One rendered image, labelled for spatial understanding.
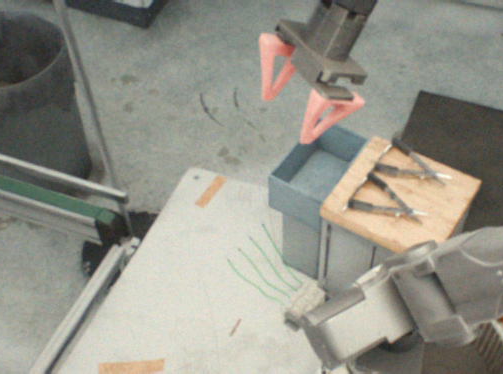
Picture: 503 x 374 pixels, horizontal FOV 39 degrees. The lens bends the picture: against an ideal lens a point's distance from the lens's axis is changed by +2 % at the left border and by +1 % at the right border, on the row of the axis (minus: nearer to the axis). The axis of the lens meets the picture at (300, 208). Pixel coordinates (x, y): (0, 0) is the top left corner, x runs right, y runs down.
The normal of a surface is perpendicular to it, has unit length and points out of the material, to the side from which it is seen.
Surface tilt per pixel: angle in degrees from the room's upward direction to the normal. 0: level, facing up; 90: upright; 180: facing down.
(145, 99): 0
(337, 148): 90
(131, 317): 0
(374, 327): 32
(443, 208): 0
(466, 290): 74
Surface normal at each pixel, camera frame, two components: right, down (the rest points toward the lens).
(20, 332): 0.02, -0.62
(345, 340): 0.16, -0.12
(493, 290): -0.70, 0.33
